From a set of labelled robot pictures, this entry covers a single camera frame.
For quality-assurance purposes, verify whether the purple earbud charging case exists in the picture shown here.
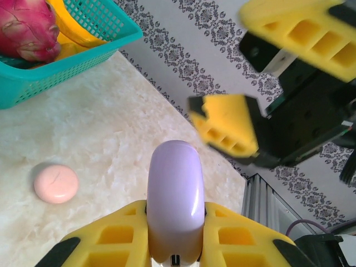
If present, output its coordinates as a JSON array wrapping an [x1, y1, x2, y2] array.
[[146, 140, 206, 267]]

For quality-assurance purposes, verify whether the pink earbud charging case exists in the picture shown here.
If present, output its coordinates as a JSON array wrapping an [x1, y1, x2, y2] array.
[[33, 164, 81, 205]]

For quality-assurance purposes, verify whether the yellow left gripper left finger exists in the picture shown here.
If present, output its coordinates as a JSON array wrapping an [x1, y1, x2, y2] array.
[[62, 200, 151, 267]]

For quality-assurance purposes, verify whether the yellow toy banana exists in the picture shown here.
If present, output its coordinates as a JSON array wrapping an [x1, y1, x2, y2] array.
[[55, 41, 91, 61], [46, 0, 109, 48]]

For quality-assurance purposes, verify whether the teal plastic basket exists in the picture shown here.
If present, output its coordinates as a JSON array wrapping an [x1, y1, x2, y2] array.
[[0, 0, 144, 111]]

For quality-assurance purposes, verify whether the pink toy dragon fruit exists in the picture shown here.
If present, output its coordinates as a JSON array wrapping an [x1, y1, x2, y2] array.
[[0, 0, 62, 63]]

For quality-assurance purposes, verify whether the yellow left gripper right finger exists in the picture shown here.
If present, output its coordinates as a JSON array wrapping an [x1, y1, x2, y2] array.
[[199, 201, 296, 267]]

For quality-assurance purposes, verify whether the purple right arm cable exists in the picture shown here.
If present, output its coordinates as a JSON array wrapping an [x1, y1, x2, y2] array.
[[285, 219, 332, 238]]

